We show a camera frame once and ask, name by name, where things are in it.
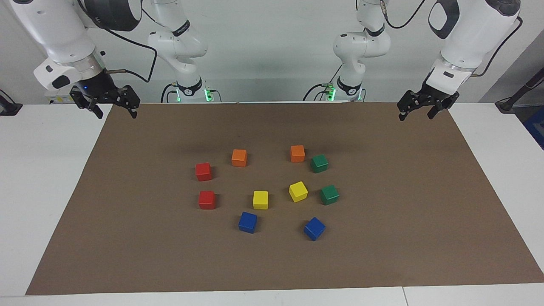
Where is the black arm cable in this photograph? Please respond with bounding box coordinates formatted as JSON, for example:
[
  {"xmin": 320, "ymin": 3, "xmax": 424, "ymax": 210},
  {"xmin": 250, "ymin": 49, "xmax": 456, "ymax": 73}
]
[
  {"xmin": 380, "ymin": 0, "xmax": 523, "ymax": 78},
  {"xmin": 79, "ymin": 0, "xmax": 158, "ymax": 83}
]

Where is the brown table mat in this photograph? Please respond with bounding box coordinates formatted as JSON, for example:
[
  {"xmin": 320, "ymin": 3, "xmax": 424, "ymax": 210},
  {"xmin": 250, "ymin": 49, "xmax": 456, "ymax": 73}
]
[{"xmin": 25, "ymin": 102, "xmax": 544, "ymax": 296}]

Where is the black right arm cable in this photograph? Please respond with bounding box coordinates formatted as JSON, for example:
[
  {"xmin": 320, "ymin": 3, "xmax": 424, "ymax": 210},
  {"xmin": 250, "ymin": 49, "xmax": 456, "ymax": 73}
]
[{"xmin": 79, "ymin": 0, "xmax": 158, "ymax": 83}]

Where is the white power strip box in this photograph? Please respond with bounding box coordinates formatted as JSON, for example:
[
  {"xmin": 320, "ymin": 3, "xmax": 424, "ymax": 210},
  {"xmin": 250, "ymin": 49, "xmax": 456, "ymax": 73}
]
[{"xmin": 45, "ymin": 91, "xmax": 74, "ymax": 105}]

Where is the red wooden block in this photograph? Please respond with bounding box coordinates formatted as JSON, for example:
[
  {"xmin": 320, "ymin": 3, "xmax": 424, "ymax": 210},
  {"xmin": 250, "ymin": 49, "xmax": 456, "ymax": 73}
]
[
  {"xmin": 198, "ymin": 190, "xmax": 216, "ymax": 210},
  {"xmin": 195, "ymin": 162, "xmax": 213, "ymax": 182}
]

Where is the blue wooden block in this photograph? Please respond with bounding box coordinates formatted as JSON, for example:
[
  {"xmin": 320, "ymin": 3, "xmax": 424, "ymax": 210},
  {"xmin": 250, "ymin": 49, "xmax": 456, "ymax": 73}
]
[
  {"xmin": 303, "ymin": 217, "xmax": 326, "ymax": 241},
  {"xmin": 238, "ymin": 211, "xmax": 258, "ymax": 234}
]

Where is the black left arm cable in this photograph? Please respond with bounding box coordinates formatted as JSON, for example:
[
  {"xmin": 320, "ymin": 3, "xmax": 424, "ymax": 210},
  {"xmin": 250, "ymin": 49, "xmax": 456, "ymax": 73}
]
[{"xmin": 380, "ymin": 0, "xmax": 523, "ymax": 78}]

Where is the black base power cable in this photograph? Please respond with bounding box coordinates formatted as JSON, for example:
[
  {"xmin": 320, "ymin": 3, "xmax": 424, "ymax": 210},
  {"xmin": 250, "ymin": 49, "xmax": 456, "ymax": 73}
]
[
  {"xmin": 303, "ymin": 64, "xmax": 343, "ymax": 102},
  {"xmin": 161, "ymin": 83, "xmax": 179, "ymax": 103}
]

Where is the black table clamp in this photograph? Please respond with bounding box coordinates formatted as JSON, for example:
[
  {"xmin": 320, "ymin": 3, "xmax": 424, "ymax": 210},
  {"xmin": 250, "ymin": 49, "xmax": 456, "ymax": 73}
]
[{"xmin": 0, "ymin": 89, "xmax": 23, "ymax": 116}]

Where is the blue crate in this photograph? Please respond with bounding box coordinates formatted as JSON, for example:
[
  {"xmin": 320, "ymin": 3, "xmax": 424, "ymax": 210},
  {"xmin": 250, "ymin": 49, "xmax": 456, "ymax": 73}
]
[{"xmin": 524, "ymin": 106, "xmax": 544, "ymax": 149}]

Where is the black stand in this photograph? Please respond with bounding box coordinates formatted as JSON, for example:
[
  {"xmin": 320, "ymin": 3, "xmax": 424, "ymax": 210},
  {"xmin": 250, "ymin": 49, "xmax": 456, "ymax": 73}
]
[{"xmin": 495, "ymin": 68, "xmax": 544, "ymax": 113}]

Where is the green wooden block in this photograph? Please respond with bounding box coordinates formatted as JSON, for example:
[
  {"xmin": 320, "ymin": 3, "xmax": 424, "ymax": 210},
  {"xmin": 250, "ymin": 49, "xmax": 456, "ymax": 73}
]
[
  {"xmin": 320, "ymin": 185, "xmax": 340, "ymax": 206},
  {"xmin": 310, "ymin": 154, "xmax": 329, "ymax": 173}
]

